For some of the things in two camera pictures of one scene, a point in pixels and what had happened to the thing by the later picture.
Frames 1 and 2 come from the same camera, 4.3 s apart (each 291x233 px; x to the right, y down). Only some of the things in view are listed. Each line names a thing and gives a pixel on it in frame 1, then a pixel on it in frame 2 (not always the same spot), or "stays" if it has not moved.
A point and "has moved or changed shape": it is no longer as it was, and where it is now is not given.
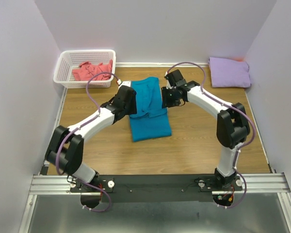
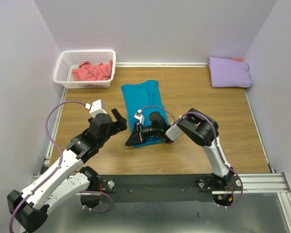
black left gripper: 133,109 -> 120,125
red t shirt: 86,70 stays
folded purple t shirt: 229,72 stays
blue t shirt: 152,120 has moved or changed shape
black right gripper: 165,102 -> 136,137
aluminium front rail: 257,183 stays
